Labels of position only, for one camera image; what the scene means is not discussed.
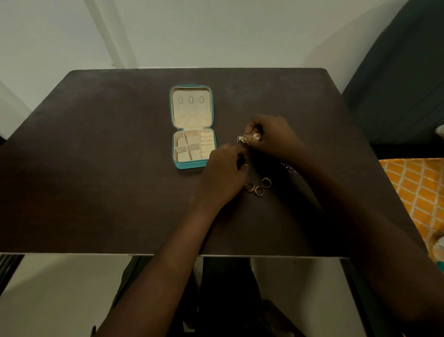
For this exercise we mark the clear plastic water bottle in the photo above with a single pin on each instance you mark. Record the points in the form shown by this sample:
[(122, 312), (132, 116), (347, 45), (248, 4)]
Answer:
[(439, 253)]

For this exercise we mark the person's right forearm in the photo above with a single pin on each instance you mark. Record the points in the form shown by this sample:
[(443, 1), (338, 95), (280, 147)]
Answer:
[(374, 243)]

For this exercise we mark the dark grey upholstered chair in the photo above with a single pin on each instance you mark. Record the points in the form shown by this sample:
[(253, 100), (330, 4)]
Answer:
[(399, 86)]

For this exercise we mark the black floor door track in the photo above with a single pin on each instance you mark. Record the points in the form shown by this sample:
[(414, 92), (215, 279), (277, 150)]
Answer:
[(8, 270)]

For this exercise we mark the pile of assorted jewelry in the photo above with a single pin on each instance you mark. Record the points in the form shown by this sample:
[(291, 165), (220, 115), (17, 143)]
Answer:
[(290, 169)]

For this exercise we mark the gold jhumka earrings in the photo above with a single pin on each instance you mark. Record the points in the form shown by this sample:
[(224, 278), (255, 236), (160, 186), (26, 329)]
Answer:
[(247, 137)]

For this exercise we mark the teal jewelry box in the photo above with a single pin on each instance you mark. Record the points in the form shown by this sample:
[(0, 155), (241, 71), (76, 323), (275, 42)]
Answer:
[(191, 111)]

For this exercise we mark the person's right hand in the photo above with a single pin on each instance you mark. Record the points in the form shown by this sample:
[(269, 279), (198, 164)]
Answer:
[(281, 139)]

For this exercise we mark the beige pillow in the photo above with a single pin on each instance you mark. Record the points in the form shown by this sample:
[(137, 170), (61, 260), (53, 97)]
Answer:
[(440, 132)]

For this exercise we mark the orange patterned bed cloth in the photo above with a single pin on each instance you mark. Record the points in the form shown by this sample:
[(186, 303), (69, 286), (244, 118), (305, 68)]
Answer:
[(416, 194)]

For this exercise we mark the person's left hand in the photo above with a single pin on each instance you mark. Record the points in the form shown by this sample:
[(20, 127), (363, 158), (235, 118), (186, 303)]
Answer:
[(218, 184)]

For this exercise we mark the person's left forearm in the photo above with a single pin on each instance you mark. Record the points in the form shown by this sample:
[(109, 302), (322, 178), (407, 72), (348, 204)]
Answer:
[(156, 281)]

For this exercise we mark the white wall conduit strip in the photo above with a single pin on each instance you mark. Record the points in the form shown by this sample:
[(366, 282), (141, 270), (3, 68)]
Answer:
[(112, 34)]

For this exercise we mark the black trousers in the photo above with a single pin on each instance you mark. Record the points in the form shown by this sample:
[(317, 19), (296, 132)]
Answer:
[(229, 298)]

